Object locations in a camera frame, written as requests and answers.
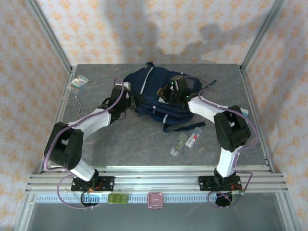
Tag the navy blue backpack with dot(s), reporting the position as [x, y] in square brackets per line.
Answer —
[154, 81]

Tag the clear case with green contents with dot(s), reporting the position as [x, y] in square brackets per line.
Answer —
[178, 144]

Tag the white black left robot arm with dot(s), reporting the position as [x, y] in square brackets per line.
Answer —
[93, 121]

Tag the light blue wet wipes pack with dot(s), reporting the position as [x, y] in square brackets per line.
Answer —
[245, 111]

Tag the clear case with red label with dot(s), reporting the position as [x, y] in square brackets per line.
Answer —
[192, 137]

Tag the metal tongs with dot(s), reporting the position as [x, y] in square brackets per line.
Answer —
[78, 113]

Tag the clear packet with green print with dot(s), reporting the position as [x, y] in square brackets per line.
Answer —
[77, 83]

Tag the green square tag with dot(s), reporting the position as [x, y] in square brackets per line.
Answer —
[111, 199]
[124, 199]
[118, 199]

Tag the pink square box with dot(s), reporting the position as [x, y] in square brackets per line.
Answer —
[155, 200]

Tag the left aluminium side rail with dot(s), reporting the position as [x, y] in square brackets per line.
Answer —
[60, 108]

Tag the aluminium side rail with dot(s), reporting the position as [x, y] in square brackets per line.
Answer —
[60, 108]
[258, 125]

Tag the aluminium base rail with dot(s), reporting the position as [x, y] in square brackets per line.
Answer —
[156, 180]

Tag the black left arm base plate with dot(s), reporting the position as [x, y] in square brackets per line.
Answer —
[108, 181]

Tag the right aluminium side rail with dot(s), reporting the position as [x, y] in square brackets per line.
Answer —
[258, 125]

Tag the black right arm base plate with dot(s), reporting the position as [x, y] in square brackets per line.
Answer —
[204, 183]

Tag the left aluminium frame post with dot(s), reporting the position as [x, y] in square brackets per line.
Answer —
[48, 36]

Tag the aluminium frame post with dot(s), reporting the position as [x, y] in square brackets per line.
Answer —
[262, 36]
[48, 36]

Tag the right aluminium frame post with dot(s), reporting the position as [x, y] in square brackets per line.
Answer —
[262, 36]

